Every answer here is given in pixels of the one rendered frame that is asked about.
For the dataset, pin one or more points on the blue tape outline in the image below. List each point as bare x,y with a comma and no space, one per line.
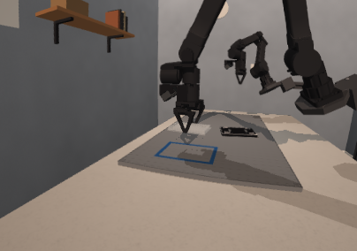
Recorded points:
210,162

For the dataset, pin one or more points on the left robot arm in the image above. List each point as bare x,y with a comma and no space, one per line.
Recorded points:
302,60

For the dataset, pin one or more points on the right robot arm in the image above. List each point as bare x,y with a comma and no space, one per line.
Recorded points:
259,70

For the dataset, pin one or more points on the grey flat mat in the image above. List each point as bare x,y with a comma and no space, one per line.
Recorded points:
242,161

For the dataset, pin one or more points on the white well plate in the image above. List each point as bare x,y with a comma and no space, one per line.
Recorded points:
200,129

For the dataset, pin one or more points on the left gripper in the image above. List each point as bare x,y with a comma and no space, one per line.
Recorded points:
194,104

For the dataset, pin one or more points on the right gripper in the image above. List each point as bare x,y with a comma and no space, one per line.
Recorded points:
237,71

